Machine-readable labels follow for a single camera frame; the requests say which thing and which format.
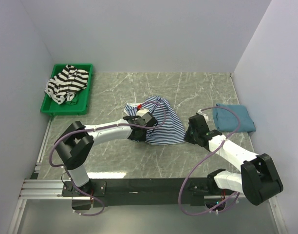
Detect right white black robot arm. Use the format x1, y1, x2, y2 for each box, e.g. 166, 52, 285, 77
185, 115, 283, 206

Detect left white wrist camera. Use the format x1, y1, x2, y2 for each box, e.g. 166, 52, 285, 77
136, 104, 149, 117

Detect green plastic tray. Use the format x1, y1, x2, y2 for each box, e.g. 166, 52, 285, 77
40, 63, 94, 116

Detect aluminium frame rail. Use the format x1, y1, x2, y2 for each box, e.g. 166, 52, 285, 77
8, 179, 288, 234

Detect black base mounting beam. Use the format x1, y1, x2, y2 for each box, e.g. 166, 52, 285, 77
61, 177, 235, 211

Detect blue white striped tank top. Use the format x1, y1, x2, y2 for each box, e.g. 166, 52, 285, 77
124, 96, 186, 145

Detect black white striped tank top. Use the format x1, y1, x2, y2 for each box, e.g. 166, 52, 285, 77
44, 64, 89, 105

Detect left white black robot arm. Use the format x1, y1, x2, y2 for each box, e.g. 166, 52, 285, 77
54, 112, 158, 196

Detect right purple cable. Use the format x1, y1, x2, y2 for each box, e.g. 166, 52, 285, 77
178, 106, 242, 216

